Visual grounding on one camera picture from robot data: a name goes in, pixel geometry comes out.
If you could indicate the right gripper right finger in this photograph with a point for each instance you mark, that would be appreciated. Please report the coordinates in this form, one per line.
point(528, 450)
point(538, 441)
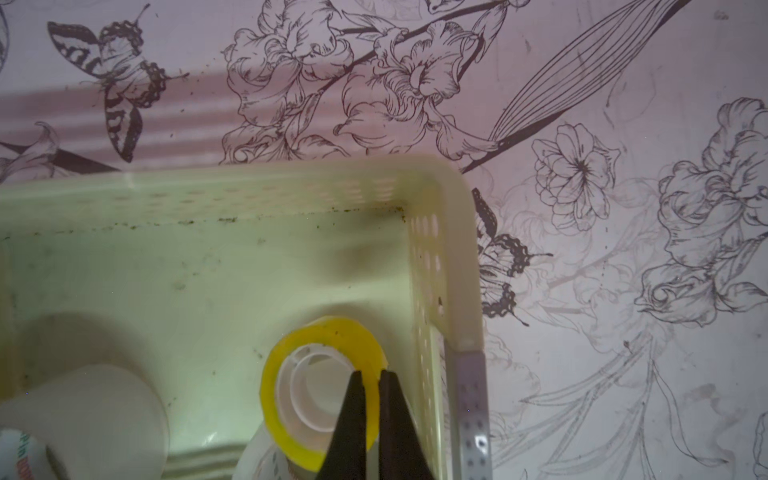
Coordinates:
point(400, 453)

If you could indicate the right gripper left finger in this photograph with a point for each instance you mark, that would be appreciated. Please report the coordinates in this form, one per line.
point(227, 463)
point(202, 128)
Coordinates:
point(346, 456)

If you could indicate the yellow tape roll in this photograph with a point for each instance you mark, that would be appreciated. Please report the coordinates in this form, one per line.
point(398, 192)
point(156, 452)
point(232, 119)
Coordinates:
point(303, 382)

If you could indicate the light green plastic storage basket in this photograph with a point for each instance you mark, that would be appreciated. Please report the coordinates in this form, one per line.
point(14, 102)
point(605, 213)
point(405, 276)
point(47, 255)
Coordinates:
point(188, 278)

